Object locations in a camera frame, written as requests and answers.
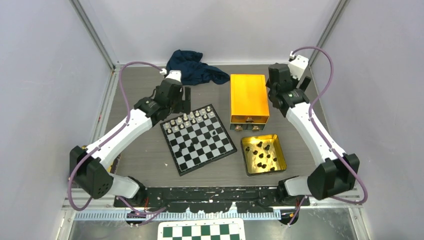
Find gold tin with black pieces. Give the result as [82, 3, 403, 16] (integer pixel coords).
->
[240, 134, 288, 177]

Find black white chess board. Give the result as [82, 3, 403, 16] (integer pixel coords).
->
[160, 104, 237, 176]

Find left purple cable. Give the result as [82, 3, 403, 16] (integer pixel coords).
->
[67, 61, 168, 212]

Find green white checker board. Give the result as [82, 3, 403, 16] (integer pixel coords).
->
[157, 218, 246, 240]

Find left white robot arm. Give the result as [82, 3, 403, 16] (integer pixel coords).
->
[69, 78, 191, 207]

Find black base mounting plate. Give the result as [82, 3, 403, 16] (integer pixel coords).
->
[113, 186, 311, 215]

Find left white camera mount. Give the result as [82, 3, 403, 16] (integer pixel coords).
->
[159, 68, 182, 82]

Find orange drawer box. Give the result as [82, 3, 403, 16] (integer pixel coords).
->
[229, 74, 270, 132]

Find purple cable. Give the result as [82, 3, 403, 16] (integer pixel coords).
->
[67, 61, 168, 212]
[289, 45, 369, 205]

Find dark blue cloth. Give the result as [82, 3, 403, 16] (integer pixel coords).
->
[166, 49, 230, 86]

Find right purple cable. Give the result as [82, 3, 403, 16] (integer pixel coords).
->
[289, 45, 369, 205]

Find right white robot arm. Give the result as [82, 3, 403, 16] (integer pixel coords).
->
[266, 63, 360, 206]

